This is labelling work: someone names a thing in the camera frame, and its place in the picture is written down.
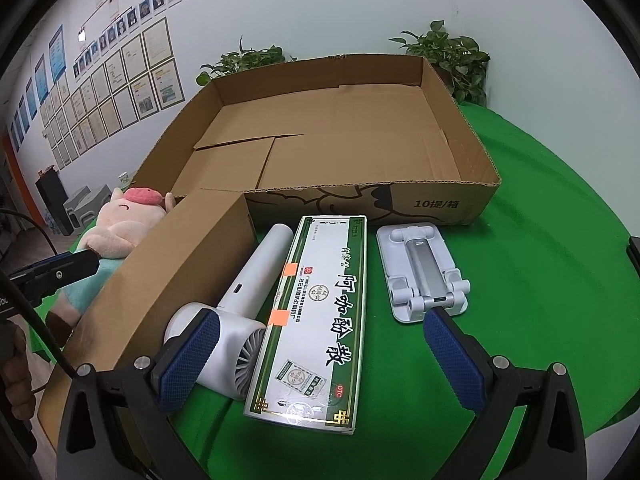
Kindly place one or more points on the wall of framed certificates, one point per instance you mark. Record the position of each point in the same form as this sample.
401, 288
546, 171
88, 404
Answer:
150, 80

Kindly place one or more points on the person's left hand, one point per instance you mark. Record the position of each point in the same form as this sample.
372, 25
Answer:
15, 380

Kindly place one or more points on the white hair dryer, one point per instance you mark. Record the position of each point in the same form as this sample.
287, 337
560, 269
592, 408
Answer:
250, 275

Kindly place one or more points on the grey plastic stool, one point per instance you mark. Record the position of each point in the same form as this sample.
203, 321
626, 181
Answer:
75, 208
97, 195

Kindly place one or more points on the potted green plant brown pot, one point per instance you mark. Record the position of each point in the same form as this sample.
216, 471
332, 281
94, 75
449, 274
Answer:
450, 60

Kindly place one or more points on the white folding phone stand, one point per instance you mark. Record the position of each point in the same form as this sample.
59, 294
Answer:
425, 270

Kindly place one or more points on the pink pig plush toy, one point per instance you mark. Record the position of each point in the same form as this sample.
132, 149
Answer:
120, 230

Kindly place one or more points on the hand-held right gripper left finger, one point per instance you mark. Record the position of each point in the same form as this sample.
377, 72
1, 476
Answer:
187, 360

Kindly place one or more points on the white paper cup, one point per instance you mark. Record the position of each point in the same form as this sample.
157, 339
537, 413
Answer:
124, 178

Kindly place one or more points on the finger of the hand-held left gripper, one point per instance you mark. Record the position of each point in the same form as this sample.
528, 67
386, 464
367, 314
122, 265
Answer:
60, 272

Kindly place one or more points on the black cabinet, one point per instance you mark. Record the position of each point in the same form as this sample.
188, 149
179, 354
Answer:
52, 200

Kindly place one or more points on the wide potted green plant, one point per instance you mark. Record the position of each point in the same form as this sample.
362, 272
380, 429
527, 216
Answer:
245, 60

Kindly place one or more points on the green and white medicine box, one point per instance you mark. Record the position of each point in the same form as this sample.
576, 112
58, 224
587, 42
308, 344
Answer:
320, 320

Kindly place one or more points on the wall chart of portrait photos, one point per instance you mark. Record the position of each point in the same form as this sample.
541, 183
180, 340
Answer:
145, 10

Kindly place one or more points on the large cardboard box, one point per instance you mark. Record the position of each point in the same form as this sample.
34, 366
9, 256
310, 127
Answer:
350, 125

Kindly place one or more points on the blue wall poster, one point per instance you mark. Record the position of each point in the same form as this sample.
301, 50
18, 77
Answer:
40, 80
56, 52

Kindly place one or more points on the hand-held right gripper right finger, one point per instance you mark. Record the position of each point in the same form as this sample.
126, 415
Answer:
450, 360

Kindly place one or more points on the green tablecloth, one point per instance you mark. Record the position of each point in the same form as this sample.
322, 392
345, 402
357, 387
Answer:
525, 285

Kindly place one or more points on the cardboard box flap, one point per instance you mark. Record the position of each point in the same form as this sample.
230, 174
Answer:
165, 280

